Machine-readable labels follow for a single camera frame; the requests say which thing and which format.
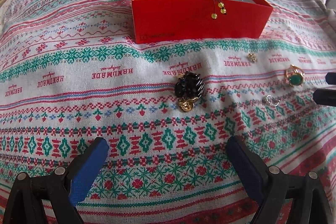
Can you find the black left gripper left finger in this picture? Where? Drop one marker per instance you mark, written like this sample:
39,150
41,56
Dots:
64,188

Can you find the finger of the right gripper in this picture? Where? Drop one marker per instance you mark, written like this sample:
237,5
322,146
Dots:
326,97
330,78

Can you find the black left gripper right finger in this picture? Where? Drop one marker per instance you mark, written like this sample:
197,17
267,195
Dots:
269,186

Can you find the gold knot earring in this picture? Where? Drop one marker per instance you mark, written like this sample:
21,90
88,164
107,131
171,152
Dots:
187,104

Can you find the red jewelry box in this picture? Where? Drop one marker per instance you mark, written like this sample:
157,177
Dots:
164,20

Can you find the small gold stud earring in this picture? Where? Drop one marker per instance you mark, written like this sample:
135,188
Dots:
252,57

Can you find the patterned red green bedspread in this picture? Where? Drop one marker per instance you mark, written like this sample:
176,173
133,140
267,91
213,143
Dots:
71,71

